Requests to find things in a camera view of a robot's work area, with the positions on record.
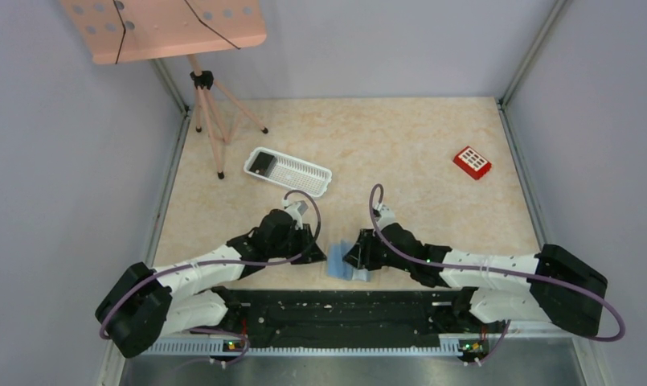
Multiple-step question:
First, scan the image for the red toy brick block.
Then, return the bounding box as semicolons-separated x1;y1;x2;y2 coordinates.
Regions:
452;146;493;180

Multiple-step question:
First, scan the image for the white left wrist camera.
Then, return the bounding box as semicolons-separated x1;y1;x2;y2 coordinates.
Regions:
282;199;309;228

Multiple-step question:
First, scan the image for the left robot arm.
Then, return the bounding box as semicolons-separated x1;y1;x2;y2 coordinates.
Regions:
95;208;326;358

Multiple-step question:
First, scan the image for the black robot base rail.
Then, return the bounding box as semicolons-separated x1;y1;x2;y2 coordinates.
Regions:
210;286;505;349

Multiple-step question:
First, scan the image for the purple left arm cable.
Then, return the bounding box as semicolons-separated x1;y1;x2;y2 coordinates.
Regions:
98;190;322;368

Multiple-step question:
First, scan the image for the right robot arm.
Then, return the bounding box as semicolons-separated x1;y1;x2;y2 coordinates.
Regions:
343;224;608;337

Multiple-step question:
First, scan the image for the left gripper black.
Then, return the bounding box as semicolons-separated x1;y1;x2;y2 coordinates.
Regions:
268;223;326;265

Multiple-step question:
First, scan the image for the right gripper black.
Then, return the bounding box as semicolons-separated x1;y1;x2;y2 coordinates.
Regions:
343;227;413;272

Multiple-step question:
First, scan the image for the pink music stand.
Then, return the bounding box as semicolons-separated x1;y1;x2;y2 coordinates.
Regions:
60;0;268;179

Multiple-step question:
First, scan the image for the white plastic basket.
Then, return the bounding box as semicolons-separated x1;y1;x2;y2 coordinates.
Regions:
244;146;333;198

